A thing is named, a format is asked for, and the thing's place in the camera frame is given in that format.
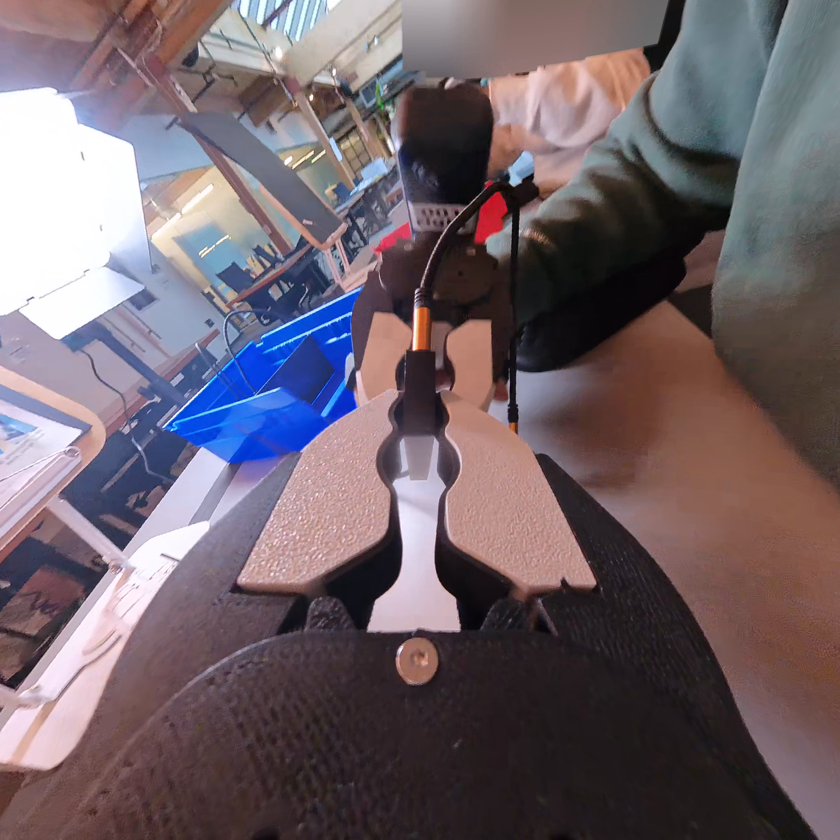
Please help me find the small line drawing paper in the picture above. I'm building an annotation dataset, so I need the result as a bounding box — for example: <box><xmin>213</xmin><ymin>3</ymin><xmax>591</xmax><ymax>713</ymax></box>
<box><xmin>98</xmin><ymin>550</ymin><xmax>179</xmax><ymax>632</ymax></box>

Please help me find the white document stand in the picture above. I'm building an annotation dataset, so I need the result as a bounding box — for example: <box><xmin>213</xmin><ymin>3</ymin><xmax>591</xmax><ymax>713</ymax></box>
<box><xmin>0</xmin><ymin>367</ymin><xmax>214</xmax><ymax>772</ymax></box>

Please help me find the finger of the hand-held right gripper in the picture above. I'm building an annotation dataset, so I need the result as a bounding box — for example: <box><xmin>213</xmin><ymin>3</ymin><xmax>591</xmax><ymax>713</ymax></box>
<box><xmin>438</xmin><ymin>319</ymin><xmax>497</xmax><ymax>414</ymax></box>
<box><xmin>358</xmin><ymin>312</ymin><xmax>414</xmax><ymax>404</ymax></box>

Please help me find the black braided usb cable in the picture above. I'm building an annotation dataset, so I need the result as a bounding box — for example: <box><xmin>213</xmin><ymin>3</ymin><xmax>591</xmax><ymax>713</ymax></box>
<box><xmin>410</xmin><ymin>180</ymin><xmax>522</xmax><ymax>439</ymax></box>

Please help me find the black flat panel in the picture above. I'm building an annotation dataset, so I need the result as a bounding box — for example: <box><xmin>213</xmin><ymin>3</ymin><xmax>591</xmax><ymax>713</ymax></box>
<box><xmin>178</xmin><ymin>110</ymin><xmax>347</xmax><ymax>249</ymax></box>

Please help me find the person's right forearm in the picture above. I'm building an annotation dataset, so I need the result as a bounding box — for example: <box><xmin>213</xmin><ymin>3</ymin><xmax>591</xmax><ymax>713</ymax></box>
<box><xmin>489</xmin><ymin>0</ymin><xmax>798</xmax><ymax>329</ymax></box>

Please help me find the thin black cable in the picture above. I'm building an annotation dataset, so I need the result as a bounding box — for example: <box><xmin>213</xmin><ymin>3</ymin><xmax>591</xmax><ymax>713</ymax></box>
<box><xmin>222</xmin><ymin>308</ymin><xmax>266</xmax><ymax>398</ymax></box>

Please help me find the blue plastic bin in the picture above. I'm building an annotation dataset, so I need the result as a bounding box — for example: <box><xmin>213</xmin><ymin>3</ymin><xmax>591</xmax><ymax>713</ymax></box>
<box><xmin>163</xmin><ymin>285</ymin><xmax>366</xmax><ymax>464</ymax></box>

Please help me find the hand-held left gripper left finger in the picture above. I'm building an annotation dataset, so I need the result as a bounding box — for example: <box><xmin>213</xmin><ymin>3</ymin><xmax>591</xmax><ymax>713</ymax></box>
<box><xmin>235</xmin><ymin>388</ymin><xmax>401</xmax><ymax>614</ymax></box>

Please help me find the black divider panel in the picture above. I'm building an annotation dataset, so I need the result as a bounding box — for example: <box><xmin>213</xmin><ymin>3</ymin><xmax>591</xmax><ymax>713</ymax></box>
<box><xmin>272</xmin><ymin>336</ymin><xmax>337</xmax><ymax>403</ymax></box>

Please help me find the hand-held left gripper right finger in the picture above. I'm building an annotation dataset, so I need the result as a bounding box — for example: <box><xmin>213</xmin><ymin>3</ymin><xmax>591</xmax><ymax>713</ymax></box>
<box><xmin>436</xmin><ymin>392</ymin><xmax>598</xmax><ymax>619</ymax></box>

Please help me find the bright studio light panel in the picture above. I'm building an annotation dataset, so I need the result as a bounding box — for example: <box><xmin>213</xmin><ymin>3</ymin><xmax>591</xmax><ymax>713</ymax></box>
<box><xmin>0</xmin><ymin>87</ymin><xmax>156</xmax><ymax>341</ymax></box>

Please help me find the printed instruction sheet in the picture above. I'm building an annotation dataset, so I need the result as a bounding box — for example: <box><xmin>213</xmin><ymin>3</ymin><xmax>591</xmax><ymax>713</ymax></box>
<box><xmin>0</xmin><ymin>387</ymin><xmax>89</xmax><ymax>526</ymax></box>

